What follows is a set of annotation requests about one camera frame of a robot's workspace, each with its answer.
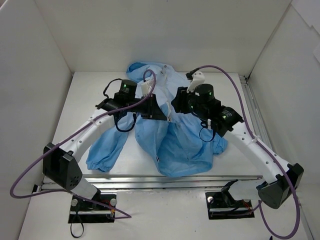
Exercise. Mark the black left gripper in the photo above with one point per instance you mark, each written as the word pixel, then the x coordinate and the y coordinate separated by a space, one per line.
pixel 152 107

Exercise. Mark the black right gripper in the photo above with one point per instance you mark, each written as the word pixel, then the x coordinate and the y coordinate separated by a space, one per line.
pixel 180 100

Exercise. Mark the light blue zip jacket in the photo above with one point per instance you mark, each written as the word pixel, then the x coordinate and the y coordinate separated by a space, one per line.
pixel 179 147

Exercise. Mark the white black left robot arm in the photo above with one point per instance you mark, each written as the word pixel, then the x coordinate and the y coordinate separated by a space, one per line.
pixel 61 161

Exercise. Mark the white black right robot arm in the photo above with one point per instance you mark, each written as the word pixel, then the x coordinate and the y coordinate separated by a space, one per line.
pixel 280 177

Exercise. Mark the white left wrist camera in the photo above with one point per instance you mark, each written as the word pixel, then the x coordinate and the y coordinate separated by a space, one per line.
pixel 146 86

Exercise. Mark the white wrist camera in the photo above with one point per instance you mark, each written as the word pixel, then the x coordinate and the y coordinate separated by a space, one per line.
pixel 146 86
pixel 198 78

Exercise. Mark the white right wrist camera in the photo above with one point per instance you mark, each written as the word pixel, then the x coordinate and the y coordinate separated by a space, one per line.
pixel 198 78

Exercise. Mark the aluminium rail front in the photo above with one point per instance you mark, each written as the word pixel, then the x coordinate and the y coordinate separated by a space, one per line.
pixel 150 183

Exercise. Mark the aluminium rail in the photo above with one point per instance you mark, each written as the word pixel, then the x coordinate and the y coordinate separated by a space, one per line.
pixel 150 183
pixel 261 131

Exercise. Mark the aluminium rail right side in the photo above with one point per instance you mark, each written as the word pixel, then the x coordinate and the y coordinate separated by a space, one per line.
pixel 261 131

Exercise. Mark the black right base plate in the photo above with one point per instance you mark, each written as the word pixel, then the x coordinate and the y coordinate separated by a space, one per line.
pixel 221 206

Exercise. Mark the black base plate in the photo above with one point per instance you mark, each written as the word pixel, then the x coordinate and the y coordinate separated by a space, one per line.
pixel 221 206
pixel 82 211

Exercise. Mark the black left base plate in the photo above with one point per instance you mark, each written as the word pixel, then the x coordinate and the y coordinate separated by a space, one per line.
pixel 82 211

